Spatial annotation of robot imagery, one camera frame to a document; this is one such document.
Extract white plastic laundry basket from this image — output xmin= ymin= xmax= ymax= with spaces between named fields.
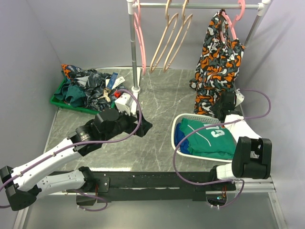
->
xmin=171 ymin=114 xmax=232 ymax=163

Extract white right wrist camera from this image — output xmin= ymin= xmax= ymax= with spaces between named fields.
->
xmin=235 ymin=89 xmax=244 ymax=107

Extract green plastic tray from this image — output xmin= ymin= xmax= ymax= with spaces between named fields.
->
xmin=50 ymin=78 xmax=98 ymax=115

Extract teal garment in tray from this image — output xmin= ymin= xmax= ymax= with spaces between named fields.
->
xmin=54 ymin=83 xmax=86 ymax=107

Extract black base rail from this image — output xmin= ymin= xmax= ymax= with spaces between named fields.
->
xmin=77 ymin=171 xmax=236 ymax=202

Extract beige hanger right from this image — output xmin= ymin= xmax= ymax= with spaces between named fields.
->
xmin=163 ymin=0 xmax=193 ymax=72

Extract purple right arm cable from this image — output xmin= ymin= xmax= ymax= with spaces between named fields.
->
xmin=173 ymin=88 xmax=272 ymax=208

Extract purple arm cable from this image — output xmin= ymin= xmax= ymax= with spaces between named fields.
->
xmin=173 ymin=88 xmax=272 ymax=208
xmin=0 ymin=89 xmax=143 ymax=209

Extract blue white clothing tag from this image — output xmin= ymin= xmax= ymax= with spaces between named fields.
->
xmin=105 ymin=73 xmax=125 ymax=89

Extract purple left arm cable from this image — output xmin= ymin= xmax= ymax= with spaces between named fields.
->
xmin=0 ymin=89 xmax=143 ymax=209

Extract pink hanger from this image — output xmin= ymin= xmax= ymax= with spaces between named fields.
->
xmin=221 ymin=0 xmax=246 ymax=40
xmin=134 ymin=0 xmax=146 ymax=75

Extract orange camouflage shorts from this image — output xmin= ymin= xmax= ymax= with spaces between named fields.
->
xmin=189 ymin=9 xmax=244 ymax=117

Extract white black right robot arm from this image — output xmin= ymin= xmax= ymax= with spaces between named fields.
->
xmin=208 ymin=92 xmax=272 ymax=190

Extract blue garment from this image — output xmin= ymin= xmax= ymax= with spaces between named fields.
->
xmin=174 ymin=130 xmax=191 ymax=155

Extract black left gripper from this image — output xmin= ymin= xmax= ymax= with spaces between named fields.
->
xmin=102 ymin=105 xmax=152 ymax=142

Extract dark patterned garment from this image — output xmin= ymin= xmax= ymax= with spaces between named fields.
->
xmin=61 ymin=64 xmax=125 ymax=112

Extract silver white clothes rack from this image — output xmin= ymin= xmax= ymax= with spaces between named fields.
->
xmin=126 ymin=0 xmax=272 ymax=115

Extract green jersey garment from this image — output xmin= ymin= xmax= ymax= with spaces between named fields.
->
xmin=174 ymin=118 xmax=235 ymax=160

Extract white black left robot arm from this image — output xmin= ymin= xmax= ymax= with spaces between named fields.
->
xmin=0 ymin=108 xmax=153 ymax=211

